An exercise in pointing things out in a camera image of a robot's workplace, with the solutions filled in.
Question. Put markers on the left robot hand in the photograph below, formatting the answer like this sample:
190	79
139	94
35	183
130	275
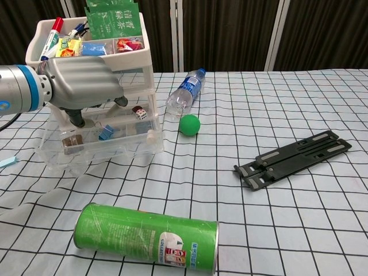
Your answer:
83	80

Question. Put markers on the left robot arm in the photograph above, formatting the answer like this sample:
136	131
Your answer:
17	89

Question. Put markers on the white plastic drawer organizer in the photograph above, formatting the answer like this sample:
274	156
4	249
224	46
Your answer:
129	59

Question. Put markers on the yellow lion candy packet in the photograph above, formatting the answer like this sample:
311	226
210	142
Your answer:
69	52

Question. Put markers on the blue wrapped packet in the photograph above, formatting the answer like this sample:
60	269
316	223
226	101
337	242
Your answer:
93	49

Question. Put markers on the blue cap whiteboard marker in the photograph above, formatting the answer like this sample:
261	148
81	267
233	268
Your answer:
80	28

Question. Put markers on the red cap whiteboard marker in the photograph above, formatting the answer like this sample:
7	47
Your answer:
53	34

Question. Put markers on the red lion candy packet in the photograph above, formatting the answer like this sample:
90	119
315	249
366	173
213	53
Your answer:
129	44

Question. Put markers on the brown block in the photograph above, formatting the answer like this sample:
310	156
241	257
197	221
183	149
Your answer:
72	141

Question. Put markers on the green tea packet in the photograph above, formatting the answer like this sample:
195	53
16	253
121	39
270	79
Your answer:
109	3
115	26

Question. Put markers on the white die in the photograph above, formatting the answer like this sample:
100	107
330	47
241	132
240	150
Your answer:
141	114

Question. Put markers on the white cork stopper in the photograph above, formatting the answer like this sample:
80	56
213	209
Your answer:
151	136

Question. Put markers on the clear water bottle blue label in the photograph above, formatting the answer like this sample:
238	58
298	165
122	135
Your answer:
188	86

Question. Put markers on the light blue stick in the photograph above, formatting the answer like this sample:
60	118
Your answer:
7	161

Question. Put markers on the green foam ball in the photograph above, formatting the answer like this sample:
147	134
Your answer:
189	125

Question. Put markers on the dark folding screen partition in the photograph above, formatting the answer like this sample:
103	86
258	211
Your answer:
230	28

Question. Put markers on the white grid tablecloth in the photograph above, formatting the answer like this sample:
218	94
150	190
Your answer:
201	187

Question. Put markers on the green chip can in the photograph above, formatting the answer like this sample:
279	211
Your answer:
129	233

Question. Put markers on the black folding laptop stand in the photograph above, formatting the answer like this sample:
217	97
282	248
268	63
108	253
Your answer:
287	164

